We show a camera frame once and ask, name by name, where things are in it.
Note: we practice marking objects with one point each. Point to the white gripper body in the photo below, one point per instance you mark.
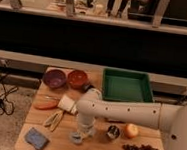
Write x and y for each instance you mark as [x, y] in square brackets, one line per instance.
[87, 131]

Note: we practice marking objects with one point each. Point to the grey-blue towel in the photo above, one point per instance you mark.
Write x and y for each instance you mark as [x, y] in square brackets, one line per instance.
[76, 138]

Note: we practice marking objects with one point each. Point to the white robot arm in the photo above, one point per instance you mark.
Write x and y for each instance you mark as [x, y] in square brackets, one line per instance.
[169, 118]

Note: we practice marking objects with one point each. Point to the dark grey block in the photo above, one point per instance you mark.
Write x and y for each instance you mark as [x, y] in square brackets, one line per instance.
[114, 121]

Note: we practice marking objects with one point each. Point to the small metal cup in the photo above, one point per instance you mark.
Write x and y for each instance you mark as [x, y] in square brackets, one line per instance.
[113, 132]

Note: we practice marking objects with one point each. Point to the white cup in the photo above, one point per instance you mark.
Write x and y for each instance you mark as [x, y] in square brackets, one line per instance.
[67, 104]

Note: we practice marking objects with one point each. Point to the beige tongs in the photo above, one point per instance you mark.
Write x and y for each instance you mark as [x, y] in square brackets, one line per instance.
[53, 121]

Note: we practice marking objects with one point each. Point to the red-yellow apple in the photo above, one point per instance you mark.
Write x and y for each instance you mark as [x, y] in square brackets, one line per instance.
[131, 131]

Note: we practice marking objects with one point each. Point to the orange bowl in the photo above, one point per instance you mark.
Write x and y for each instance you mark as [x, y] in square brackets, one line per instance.
[77, 79]

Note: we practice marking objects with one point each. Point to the metal spoon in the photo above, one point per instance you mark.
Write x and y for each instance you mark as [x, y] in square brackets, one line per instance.
[51, 97]

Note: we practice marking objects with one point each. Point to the green plastic tray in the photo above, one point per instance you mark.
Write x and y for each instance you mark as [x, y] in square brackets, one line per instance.
[119, 85]

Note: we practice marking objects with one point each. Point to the orange carrot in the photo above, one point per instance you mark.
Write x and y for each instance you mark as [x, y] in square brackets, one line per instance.
[46, 104]

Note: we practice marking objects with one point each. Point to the blue sponge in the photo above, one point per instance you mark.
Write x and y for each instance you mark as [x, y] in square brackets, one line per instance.
[36, 139]

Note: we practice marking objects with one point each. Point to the purple bowl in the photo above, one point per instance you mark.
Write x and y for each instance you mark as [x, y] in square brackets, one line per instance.
[54, 78]

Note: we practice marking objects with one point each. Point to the black handled brush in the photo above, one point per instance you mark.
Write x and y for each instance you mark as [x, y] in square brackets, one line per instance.
[88, 87]

